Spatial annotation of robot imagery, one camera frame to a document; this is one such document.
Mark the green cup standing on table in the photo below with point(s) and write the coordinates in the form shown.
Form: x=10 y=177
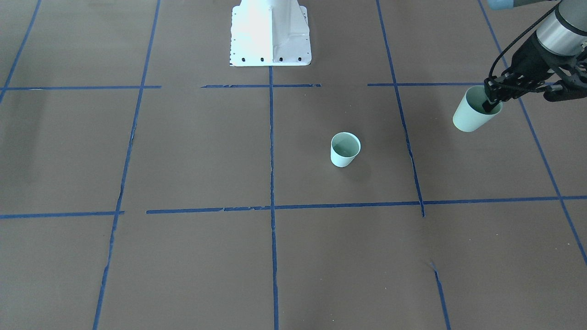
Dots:
x=344 y=148

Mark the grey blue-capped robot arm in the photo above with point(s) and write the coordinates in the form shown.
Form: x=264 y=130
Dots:
x=562 y=30

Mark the green cup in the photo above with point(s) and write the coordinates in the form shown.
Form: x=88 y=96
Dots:
x=344 y=148
x=468 y=115

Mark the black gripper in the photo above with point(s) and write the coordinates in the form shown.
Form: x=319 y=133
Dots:
x=528 y=60

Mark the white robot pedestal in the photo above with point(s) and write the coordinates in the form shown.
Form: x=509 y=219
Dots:
x=270 y=33

